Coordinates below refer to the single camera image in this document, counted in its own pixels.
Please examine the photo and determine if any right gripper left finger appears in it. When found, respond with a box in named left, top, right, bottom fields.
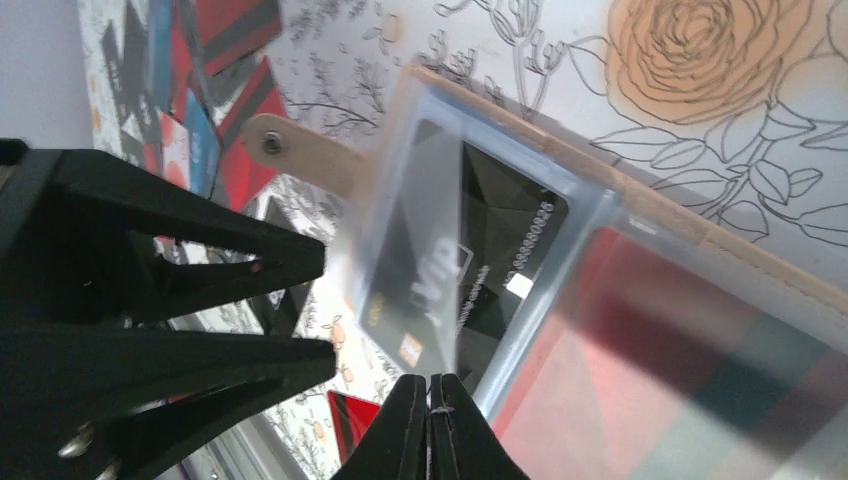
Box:
left=333, top=374, right=428, bottom=480

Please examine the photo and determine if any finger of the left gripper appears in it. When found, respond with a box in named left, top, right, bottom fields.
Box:
left=1, top=139, right=325, bottom=325
left=1, top=326, right=336, bottom=479

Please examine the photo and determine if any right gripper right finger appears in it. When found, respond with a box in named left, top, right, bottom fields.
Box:
left=430, top=373, right=527, bottom=480

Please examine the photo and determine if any beige card holder wallet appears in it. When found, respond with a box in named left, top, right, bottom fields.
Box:
left=242, top=66, right=847, bottom=479

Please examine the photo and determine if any black card bottom pair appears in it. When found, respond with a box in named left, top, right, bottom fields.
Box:
left=361, top=120, right=569, bottom=391

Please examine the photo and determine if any red vip card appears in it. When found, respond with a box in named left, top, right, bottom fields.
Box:
left=494, top=228, right=847, bottom=479

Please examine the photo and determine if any blue card pile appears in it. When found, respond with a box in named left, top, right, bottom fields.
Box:
left=183, top=89, right=221, bottom=199

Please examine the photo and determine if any black card centre right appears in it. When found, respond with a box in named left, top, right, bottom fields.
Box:
left=247, top=266, right=311, bottom=337

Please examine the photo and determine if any red card upper pile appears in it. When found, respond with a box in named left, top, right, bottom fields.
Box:
left=194, top=0, right=282, bottom=76

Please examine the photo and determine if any floral table mat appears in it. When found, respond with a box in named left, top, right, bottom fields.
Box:
left=76, top=1, right=847, bottom=479

